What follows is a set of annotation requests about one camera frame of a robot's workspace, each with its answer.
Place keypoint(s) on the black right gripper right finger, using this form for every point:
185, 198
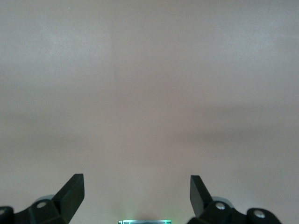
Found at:
201, 200

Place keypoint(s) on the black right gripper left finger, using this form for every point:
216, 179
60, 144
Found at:
67, 200

